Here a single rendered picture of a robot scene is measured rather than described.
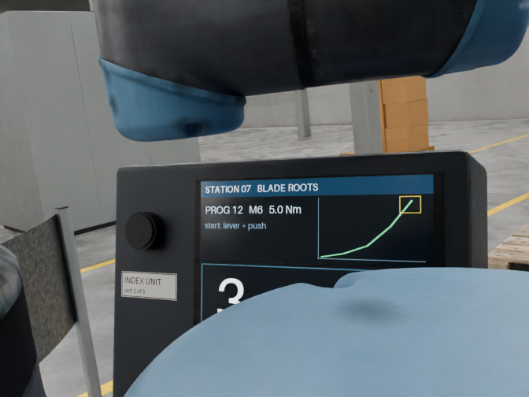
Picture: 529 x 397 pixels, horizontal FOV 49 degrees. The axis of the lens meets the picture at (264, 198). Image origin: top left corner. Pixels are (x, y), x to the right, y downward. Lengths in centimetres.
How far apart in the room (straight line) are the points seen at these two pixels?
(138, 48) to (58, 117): 598
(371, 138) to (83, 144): 313
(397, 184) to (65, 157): 599
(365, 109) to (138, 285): 633
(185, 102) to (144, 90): 2
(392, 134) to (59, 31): 487
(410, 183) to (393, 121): 852
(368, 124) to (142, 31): 645
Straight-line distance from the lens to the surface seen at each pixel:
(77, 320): 224
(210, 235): 41
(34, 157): 618
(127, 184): 46
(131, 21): 31
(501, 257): 383
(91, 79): 646
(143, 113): 31
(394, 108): 885
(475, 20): 29
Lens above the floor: 130
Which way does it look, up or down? 11 degrees down
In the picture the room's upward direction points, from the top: 6 degrees counter-clockwise
